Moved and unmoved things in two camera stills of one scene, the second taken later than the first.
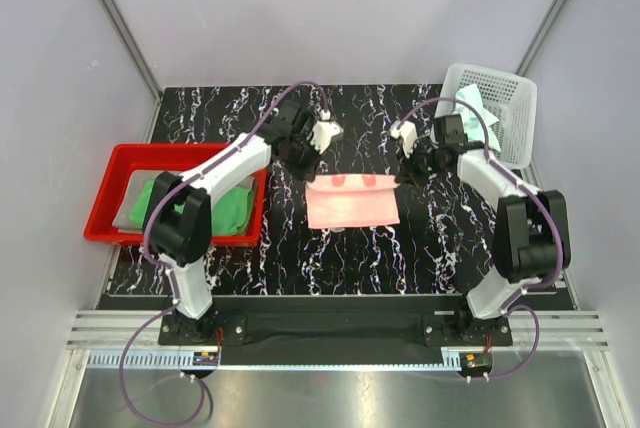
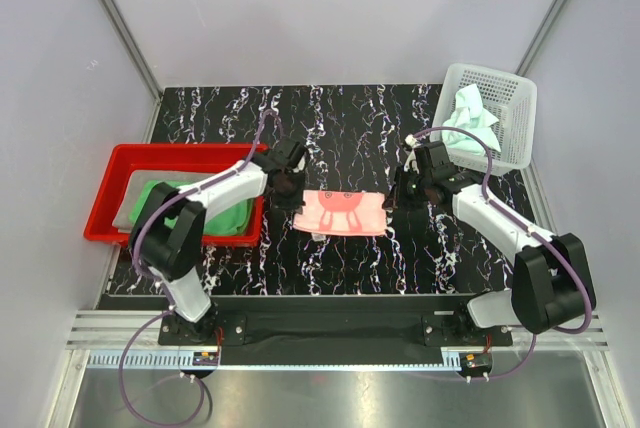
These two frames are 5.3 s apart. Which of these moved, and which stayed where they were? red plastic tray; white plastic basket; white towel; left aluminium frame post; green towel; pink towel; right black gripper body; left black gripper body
Moved: pink towel; right black gripper body; left black gripper body
Stayed: white plastic basket; left aluminium frame post; green towel; white towel; red plastic tray
